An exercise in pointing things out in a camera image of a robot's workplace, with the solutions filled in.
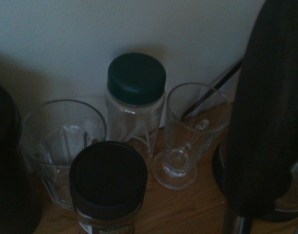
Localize black kettle power cord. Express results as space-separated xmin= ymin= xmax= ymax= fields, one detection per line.
xmin=180 ymin=59 xmax=244 ymax=121

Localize clear footed glass mug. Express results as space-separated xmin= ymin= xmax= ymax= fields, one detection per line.
xmin=151 ymin=82 xmax=232 ymax=191

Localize clear jar with green lid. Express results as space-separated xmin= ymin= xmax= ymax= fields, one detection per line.
xmin=104 ymin=52 xmax=167 ymax=160

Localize stainless steel electric kettle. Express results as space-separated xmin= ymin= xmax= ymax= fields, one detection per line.
xmin=211 ymin=117 xmax=298 ymax=224

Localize black shaker bottle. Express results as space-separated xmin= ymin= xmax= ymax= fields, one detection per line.
xmin=0 ymin=81 xmax=43 ymax=234

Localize clear faceted glass tumbler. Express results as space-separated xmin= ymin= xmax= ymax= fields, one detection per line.
xmin=19 ymin=98 xmax=108 ymax=211

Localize jar with black lid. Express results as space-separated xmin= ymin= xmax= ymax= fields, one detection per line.
xmin=69 ymin=140 xmax=149 ymax=234

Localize metal tongs with black tips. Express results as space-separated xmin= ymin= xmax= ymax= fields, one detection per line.
xmin=223 ymin=0 xmax=298 ymax=234

